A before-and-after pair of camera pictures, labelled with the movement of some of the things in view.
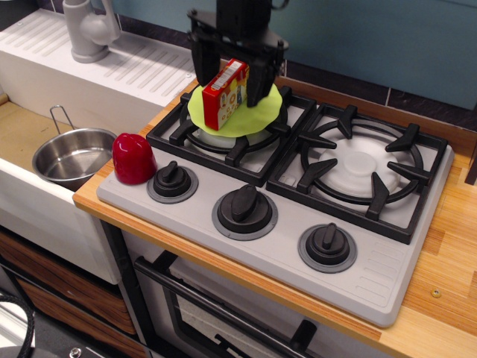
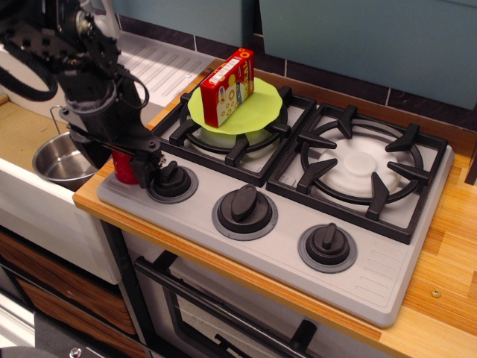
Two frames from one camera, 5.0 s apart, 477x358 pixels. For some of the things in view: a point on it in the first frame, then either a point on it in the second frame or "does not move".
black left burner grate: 254,157 does not move
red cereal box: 225,95 does not move
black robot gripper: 243,25 to 112,112
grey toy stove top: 329,203 does not move
